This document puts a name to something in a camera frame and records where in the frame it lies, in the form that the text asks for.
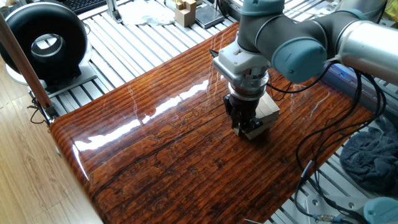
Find black ring-shaped fan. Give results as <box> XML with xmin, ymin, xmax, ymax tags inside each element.
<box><xmin>0</xmin><ymin>1</ymin><xmax>99</xmax><ymax>98</ymax></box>

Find aluminium frame rail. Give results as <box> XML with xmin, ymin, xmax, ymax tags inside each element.
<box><xmin>322</xmin><ymin>67</ymin><xmax>398</xmax><ymax>125</ymax></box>

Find dark blue towel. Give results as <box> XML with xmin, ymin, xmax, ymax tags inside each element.
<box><xmin>339</xmin><ymin>115</ymin><xmax>398</xmax><ymax>197</ymax></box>

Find black flat scale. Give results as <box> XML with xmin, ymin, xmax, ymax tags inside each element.
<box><xmin>195</xmin><ymin>4</ymin><xmax>226</xmax><ymax>29</ymax></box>

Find black tangled cord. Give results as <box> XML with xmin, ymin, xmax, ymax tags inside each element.
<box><xmin>27</xmin><ymin>96</ymin><xmax>51</xmax><ymax>126</ymax></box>

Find white plastic wrist mount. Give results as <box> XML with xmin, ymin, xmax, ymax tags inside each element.
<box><xmin>213</xmin><ymin>39</ymin><xmax>272</xmax><ymax>84</ymax></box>

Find glossy brown wooden board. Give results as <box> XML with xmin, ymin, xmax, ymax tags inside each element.
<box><xmin>49</xmin><ymin>22</ymin><xmax>374</xmax><ymax>224</ymax></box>

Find wooden Jenga block tower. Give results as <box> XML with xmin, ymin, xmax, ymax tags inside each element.
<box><xmin>244</xmin><ymin>91</ymin><xmax>281</xmax><ymax>141</ymax></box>

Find grey cable with blue connector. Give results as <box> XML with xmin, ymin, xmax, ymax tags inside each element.
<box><xmin>294</xmin><ymin>161</ymin><xmax>352</xmax><ymax>224</ymax></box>

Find wooden puzzle cube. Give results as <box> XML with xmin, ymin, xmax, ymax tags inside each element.
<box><xmin>174</xmin><ymin>0</ymin><xmax>198</xmax><ymax>28</ymax></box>

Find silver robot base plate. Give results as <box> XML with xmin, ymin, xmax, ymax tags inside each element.
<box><xmin>303</xmin><ymin>194</ymin><xmax>370</xmax><ymax>224</ymax></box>

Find white crumpled cloth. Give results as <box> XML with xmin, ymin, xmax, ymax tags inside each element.
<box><xmin>118</xmin><ymin>0</ymin><xmax>177</xmax><ymax>27</ymax></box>

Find black keyboard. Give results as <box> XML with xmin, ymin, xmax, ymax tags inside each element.
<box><xmin>63</xmin><ymin>0</ymin><xmax>108</xmax><ymax>15</ymax></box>

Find brown wooden pole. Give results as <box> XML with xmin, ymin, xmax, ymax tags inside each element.
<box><xmin>0</xmin><ymin>14</ymin><xmax>59</xmax><ymax>119</ymax></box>

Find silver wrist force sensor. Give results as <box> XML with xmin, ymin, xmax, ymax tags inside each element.
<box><xmin>228</xmin><ymin>71</ymin><xmax>270</xmax><ymax>102</ymax></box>

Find aluminium upright post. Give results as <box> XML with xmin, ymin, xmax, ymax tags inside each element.
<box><xmin>105</xmin><ymin>0</ymin><xmax>124</xmax><ymax>24</ymax></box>

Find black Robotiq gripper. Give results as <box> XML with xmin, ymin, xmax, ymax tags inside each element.
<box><xmin>223</xmin><ymin>93</ymin><xmax>265</xmax><ymax>137</ymax></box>

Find black cable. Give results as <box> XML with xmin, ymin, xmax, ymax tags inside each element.
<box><xmin>294</xmin><ymin>71</ymin><xmax>388</xmax><ymax>224</ymax></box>
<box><xmin>267</xmin><ymin>62</ymin><xmax>366</xmax><ymax>187</ymax></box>

